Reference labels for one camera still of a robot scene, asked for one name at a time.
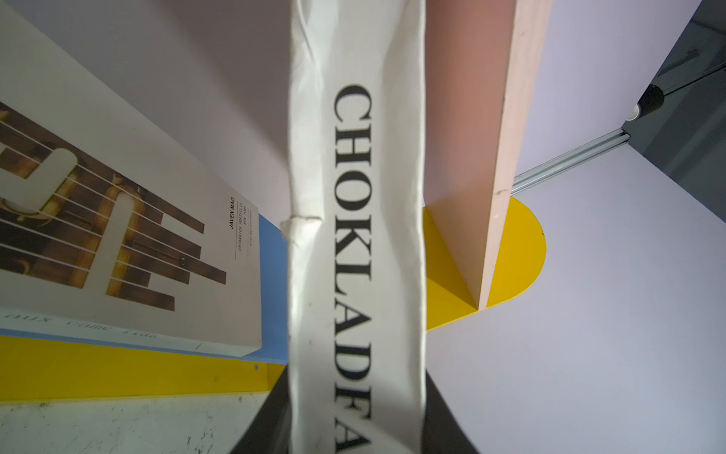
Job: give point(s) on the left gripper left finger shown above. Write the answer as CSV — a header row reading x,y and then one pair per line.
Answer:
x,y
269,432

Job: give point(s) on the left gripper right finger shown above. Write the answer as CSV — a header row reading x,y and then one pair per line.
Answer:
x,y
441,431

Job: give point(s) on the white Chokladfabriken book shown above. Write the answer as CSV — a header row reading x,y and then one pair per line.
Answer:
x,y
357,285

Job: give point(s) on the white Javen Mao portfolio book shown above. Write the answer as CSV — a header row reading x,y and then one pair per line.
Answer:
x,y
111,232

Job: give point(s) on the yellow pink blue bookshelf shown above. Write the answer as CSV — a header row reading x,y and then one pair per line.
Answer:
x,y
484,247

